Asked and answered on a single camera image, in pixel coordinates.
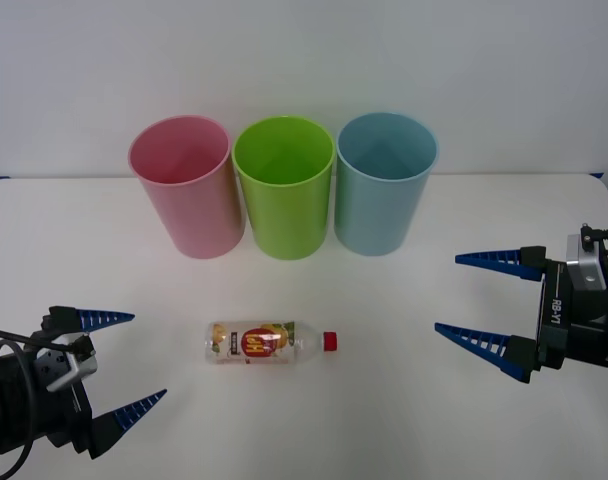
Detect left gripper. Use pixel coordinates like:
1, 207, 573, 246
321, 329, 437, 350
42, 305, 168, 462

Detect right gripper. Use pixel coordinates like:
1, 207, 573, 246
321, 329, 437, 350
433, 245, 608, 386

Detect pale blue plastic bin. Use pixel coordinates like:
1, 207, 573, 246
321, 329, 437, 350
334, 111, 440, 257

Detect pink plastic bin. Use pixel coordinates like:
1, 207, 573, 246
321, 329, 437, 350
127, 114, 247, 260

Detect yellow-green plastic bin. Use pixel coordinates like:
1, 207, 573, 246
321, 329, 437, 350
231, 115, 335, 261

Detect clear bottle with red cap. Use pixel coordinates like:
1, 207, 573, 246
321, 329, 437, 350
205, 319, 341, 368

